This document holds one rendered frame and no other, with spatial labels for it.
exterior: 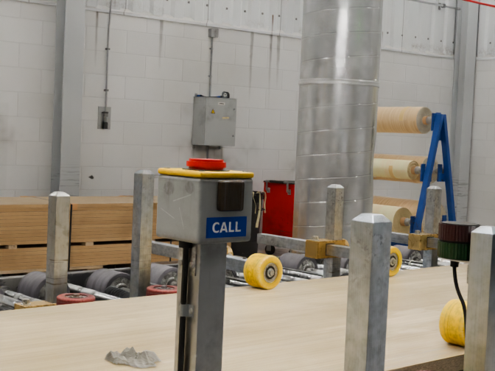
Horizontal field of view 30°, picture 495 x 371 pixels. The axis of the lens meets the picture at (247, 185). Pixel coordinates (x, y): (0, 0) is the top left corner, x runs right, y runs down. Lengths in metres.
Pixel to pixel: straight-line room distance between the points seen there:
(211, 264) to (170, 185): 0.09
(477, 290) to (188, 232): 0.54
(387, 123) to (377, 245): 7.74
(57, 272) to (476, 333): 1.08
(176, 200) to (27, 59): 7.93
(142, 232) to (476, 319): 1.09
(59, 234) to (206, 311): 1.19
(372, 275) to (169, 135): 8.51
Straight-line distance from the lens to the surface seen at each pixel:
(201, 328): 0.93
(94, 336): 1.63
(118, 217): 7.80
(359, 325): 1.12
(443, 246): 1.33
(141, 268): 2.23
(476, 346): 1.33
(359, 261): 1.11
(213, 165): 0.91
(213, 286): 0.93
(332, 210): 2.67
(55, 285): 2.11
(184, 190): 0.90
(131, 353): 1.46
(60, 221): 2.09
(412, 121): 8.61
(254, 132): 10.22
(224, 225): 0.90
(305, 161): 5.47
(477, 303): 1.32
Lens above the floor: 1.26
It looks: 3 degrees down
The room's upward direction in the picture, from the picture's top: 3 degrees clockwise
